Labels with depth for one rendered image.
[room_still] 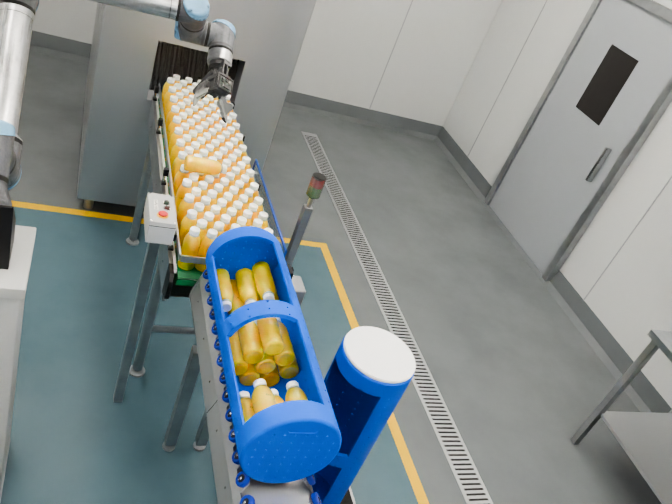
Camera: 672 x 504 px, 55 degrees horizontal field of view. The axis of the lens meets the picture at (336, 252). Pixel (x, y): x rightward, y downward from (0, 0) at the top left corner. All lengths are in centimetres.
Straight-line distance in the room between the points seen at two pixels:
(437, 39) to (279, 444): 582
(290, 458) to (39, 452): 148
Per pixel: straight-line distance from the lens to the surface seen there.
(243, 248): 240
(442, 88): 740
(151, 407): 328
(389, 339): 243
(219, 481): 203
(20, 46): 245
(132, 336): 297
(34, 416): 320
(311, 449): 185
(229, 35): 253
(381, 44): 694
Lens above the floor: 248
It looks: 32 degrees down
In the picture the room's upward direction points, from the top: 23 degrees clockwise
